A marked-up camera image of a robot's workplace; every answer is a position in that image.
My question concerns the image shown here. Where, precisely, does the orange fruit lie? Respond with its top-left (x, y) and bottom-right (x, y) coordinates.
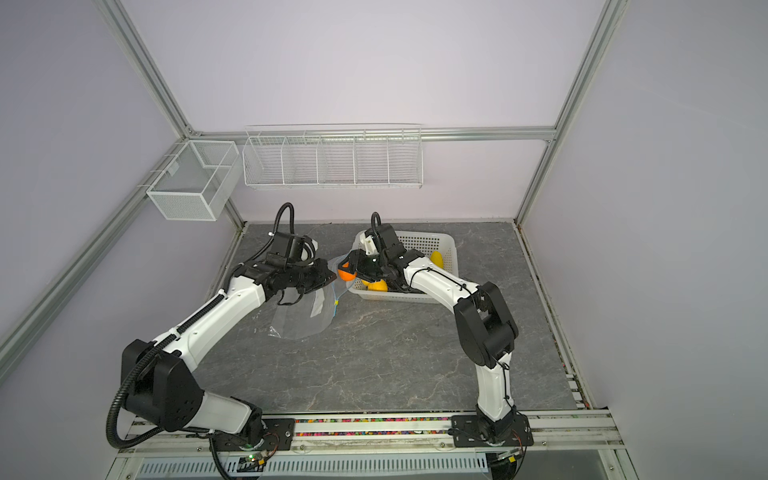
top-left (337, 269), bottom-right (356, 282)

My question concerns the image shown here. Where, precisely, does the white plastic basket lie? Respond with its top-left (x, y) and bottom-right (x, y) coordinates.
top-left (349, 230), bottom-right (459, 305)

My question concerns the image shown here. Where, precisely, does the clear zip top bag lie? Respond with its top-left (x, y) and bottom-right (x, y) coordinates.
top-left (269, 257), bottom-right (351, 340)

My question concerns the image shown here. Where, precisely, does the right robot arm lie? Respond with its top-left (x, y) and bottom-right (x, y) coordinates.
top-left (338, 212), bottom-right (532, 449)

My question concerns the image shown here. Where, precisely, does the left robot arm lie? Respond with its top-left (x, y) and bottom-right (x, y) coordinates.
top-left (105, 202), bottom-right (336, 449)

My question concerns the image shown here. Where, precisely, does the yellow lemon front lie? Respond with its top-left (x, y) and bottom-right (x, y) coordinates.
top-left (365, 280), bottom-right (389, 292)

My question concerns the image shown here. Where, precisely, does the white vent grille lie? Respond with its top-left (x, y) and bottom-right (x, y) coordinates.
top-left (136, 453), bottom-right (490, 479)

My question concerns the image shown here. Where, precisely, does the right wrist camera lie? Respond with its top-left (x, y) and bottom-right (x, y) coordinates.
top-left (358, 232), bottom-right (378, 256)

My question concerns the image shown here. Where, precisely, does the white wire wall rack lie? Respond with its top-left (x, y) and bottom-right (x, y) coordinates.
top-left (242, 123), bottom-right (424, 189)

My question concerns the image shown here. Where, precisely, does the white mesh wall box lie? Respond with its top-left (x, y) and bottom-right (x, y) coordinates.
top-left (147, 140), bottom-right (243, 221)

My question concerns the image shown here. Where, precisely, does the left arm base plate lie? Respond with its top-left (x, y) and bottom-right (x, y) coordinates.
top-left (213, 417), bottom-right (296, 453)

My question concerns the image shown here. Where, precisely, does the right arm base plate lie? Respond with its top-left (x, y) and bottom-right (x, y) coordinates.
top-left (449, 411), bottom-right (534, 448)

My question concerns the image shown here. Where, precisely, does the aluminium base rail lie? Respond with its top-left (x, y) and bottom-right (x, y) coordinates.
top-left (116, 409), bottom-right (626, 460)

